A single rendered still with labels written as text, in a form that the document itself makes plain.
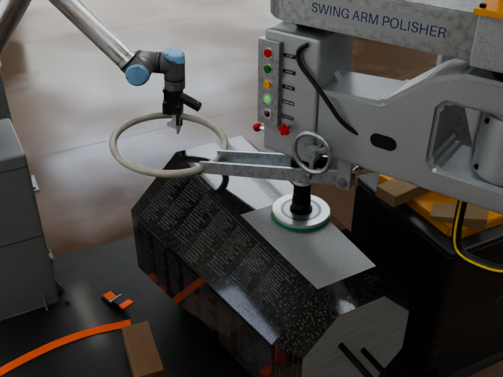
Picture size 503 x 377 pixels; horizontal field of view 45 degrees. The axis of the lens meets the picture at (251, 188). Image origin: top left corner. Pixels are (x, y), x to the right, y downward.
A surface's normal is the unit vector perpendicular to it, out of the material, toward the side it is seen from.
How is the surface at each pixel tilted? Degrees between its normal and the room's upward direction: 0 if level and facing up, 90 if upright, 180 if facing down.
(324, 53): 90
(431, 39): 90
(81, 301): 0
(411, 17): 90
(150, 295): 0
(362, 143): 90
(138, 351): 0
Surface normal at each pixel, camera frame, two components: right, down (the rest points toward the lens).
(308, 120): -0.59, 0.44
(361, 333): 0.48, 0.48
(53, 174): 0.00, -0.84
